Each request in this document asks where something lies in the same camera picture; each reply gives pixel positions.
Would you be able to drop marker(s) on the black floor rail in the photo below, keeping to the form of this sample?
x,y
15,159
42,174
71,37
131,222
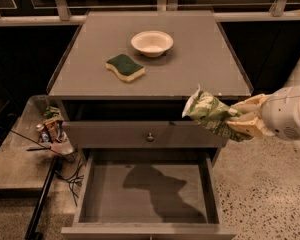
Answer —
x,y
31,233

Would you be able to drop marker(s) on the snack packages in bin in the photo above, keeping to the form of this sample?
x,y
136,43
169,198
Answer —
x,y
50,129

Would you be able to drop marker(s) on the green and yellow sponge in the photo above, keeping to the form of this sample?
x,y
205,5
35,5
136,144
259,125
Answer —
x,y
125,68

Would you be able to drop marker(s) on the white ceramic bowl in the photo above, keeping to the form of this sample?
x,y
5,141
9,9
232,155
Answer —
x,y
152,43

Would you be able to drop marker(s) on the closed grey top drawer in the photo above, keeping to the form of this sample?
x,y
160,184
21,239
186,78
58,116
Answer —
x,y
132,134

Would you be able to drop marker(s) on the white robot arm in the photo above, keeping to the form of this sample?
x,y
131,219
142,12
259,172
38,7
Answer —
x,y
277,114

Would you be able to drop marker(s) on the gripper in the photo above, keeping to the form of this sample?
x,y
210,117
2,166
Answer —
x,y
283,112

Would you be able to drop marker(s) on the round metal drawer knob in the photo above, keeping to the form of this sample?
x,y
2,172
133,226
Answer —
x,y
150,137

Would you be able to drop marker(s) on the white window frame railing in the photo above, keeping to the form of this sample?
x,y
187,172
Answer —
x,y
75,12

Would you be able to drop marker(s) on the grey wooden drawer cabinet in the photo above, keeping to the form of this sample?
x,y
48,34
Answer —
x,y
85,90

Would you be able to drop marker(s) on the green jalapeno chip bag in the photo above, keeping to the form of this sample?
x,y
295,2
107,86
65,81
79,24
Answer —
x,y
212,114

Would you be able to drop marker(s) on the open grey middle drawer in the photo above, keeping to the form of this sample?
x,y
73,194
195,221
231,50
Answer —
x,y
148,194

